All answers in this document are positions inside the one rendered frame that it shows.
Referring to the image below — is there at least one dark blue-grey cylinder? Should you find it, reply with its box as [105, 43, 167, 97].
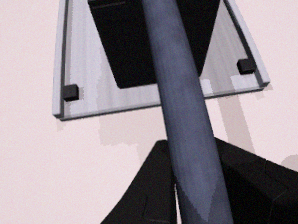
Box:
[141, 0, 234, 224]

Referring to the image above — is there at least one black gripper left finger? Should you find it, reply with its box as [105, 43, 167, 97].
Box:
[100, 139, 178, 224]

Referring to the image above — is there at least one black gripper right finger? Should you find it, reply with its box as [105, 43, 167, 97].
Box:
[214, 137, 298, 224]

